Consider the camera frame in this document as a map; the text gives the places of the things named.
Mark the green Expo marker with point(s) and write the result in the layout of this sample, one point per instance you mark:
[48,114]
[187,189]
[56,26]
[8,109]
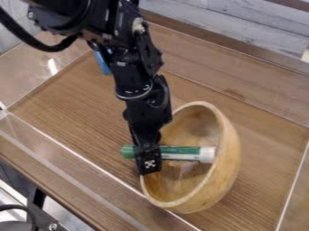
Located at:
[201,154]

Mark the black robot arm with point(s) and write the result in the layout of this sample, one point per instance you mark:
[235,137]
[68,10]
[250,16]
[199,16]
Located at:
[112,27]

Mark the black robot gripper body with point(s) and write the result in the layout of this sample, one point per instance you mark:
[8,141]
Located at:
[147,112]

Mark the brown wooden bowl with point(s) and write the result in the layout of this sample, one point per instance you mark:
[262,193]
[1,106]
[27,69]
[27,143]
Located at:
[190,186]

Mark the blue rectangular block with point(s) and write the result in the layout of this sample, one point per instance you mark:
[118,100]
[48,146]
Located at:
[102,63]

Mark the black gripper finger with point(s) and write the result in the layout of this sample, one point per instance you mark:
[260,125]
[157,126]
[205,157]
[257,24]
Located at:
[147,159]

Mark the black metal table bracket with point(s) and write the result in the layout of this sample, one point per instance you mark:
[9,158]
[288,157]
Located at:
[43,221]

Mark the clear acrylic tray wall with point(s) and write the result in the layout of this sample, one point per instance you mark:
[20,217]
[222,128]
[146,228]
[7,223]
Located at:
[64,136]

